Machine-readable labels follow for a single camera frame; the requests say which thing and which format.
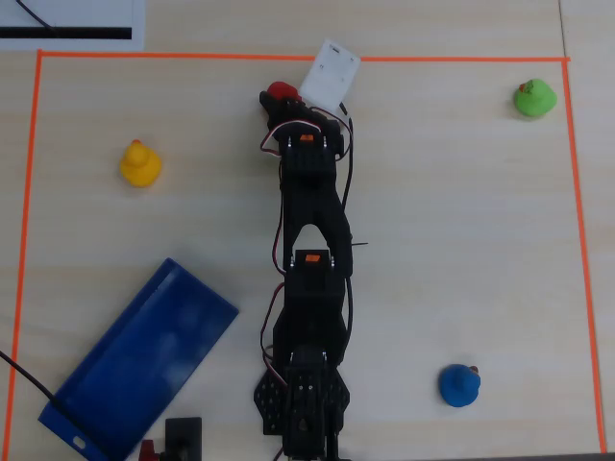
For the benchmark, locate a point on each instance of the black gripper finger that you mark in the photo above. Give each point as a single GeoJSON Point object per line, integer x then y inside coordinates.
{"type": "Point", "coordinates": [270, 108]}

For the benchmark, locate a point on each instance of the red rubber duck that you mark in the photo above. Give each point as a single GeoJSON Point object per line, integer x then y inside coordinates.
{"type": "Point", "coordinates": [281, 89]}

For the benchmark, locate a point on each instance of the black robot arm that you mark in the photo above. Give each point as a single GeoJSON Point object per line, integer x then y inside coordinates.
{"type": "Point", "coordinates": [312, 298]}

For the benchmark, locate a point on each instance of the yellow rubber duck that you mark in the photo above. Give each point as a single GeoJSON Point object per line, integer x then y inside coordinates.
{"type": "Point", "coordinates": [140, 165]}

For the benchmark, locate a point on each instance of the green rubber duck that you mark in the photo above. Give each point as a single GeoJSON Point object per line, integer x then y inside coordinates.
{"type": "Point", "coordinates": [534, 100]}

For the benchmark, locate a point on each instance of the blue plastic box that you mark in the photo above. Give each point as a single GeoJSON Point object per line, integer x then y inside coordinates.
{"type": "Point", "coordinates": [144, 355]}

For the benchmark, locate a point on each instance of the blue rubber duck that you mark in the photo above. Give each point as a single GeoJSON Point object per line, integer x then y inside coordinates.
{"type": "Point", "coordinates": [459, 386]}

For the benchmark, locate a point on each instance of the black strip on paper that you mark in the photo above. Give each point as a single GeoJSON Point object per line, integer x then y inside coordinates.
{"type": "Point", "coordinates": [67, 33]}

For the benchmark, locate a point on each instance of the white paper sheet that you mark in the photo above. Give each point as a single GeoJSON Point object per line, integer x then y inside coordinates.
{"type": "Point", "coordinates": [72, 14]}

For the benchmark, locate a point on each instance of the black table clamp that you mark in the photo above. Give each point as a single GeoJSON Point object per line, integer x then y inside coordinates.
{"type": "Point", "coordinates": [183, 434]}

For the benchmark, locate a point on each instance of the white camera box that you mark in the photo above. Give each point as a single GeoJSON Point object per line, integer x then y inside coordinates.
{"type": "Point", "coordinates": [331, 74]}

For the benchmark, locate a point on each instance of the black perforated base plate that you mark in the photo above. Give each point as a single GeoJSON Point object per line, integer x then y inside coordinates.
{"type": "Point", "coordinates": [269, 401]}

